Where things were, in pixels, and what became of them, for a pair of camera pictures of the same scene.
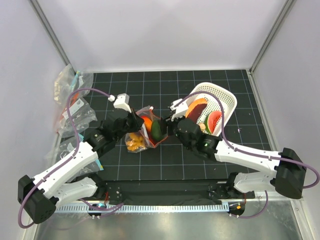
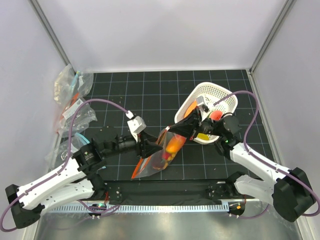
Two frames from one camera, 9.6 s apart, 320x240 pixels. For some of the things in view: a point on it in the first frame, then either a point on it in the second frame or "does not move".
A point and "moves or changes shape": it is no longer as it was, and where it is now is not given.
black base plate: [167, 191] does not move
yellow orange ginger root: [135, 142] moves or changes shape
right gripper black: [164, 124] → [189, 127]
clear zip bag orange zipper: [152, 133] → [170, 143]
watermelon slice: [211, 119] does not move
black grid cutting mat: [183, 114] does not move
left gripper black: [137, 121] → [148, 147]
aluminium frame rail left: [49, 31] does not move
